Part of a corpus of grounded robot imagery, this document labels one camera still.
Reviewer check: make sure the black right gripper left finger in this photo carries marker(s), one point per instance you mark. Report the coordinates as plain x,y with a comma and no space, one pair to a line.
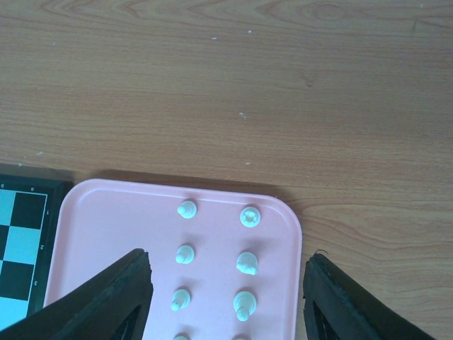
114,304

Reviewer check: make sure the white pawn chess piece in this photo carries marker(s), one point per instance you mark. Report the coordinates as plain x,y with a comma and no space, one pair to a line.
185,254
181,336
181,298
187,209

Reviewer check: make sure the white knight chess piece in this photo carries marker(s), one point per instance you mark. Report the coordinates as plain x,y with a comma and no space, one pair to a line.
247,263

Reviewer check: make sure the white bishop chess piece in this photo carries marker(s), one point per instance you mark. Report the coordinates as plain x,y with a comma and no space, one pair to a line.
245,305

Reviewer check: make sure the white queen chess piece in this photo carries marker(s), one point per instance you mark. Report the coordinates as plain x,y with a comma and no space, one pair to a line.
241,337

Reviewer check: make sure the black and white chessboard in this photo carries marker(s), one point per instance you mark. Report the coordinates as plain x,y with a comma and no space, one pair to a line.
29,214

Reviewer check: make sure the white rook chess piece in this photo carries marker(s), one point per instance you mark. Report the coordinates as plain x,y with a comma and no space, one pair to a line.
250,217

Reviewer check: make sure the pink plastic tray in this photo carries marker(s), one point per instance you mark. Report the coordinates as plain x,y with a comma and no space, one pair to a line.
102,220

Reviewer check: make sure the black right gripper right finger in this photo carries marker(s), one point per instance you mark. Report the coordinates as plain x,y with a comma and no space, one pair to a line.
337,307

